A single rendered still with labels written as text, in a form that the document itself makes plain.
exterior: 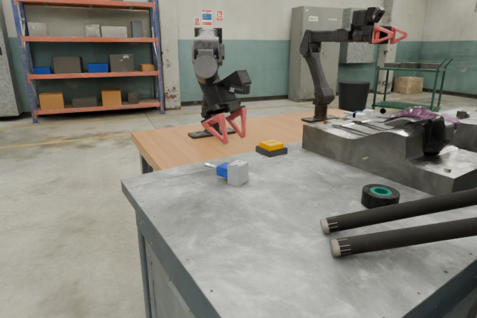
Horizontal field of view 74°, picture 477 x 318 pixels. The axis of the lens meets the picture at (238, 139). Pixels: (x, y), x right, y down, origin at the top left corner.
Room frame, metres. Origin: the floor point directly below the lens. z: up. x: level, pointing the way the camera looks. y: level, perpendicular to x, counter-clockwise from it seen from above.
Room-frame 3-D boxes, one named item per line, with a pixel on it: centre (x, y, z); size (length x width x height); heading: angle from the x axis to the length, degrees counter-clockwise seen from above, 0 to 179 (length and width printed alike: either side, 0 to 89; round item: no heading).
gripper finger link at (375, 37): (1.27, -0.56, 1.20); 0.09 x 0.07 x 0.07; 28
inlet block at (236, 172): (0.83, 0.04, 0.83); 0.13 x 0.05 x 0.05; 56
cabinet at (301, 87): (7.19, -1.68, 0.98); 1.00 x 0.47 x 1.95; 113
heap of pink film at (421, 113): (1.23, -0.72, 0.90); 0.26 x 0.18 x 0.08; 50
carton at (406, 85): (8.41, -4.45, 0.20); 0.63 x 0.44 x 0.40; 113
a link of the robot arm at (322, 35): (1.58, -0.42, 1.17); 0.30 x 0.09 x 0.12; 28
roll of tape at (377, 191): (0.67, -0.33, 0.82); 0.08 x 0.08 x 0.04
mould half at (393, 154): (0.97, -0.48, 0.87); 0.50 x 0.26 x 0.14; 33
